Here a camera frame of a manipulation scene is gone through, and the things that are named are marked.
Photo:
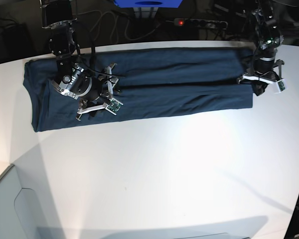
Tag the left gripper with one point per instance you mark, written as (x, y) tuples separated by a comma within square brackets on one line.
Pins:
[(266, 72)]

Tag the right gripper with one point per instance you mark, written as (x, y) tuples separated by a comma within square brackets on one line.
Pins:
[(98, 94)]

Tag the dark blue T-shirt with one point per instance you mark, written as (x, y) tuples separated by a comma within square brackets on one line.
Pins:
[(153, 83)]

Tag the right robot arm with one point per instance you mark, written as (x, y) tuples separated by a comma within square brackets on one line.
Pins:
[(75, 77)]

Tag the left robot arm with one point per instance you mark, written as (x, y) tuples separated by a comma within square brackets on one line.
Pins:
[(261, 28)]

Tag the black power strip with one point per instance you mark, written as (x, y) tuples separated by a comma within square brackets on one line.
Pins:
[(200, 23)]

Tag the blue box on stand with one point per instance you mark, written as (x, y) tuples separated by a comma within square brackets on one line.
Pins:
[(148, 3)]

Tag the grey plastic bin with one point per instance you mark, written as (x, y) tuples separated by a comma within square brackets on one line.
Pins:
[(20, 214)]

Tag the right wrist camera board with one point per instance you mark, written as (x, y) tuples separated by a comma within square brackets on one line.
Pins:
[(114, 106)]

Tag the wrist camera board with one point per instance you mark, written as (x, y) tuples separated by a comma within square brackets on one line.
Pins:
[(114, 106), (280, 86)]

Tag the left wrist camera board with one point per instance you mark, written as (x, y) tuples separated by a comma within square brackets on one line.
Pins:
[(280, 86)]

